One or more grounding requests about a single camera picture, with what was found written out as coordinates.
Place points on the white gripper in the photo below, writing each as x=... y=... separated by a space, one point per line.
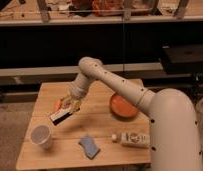
x=77 y=92

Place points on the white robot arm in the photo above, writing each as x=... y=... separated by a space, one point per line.
x=174 y=135

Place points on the orange carrot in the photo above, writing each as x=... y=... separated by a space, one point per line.
x=57 y=105

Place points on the wooden table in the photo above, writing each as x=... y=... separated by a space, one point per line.
x=93 y=119

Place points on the orange bowl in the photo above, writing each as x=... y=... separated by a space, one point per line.
x=121 y=107

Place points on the white plastic bottle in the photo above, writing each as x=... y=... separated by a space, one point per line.
x=140 y=140

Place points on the long background shelf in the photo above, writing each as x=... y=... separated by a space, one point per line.
x=87 y=12

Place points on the black box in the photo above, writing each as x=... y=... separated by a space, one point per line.
x=182 y=59

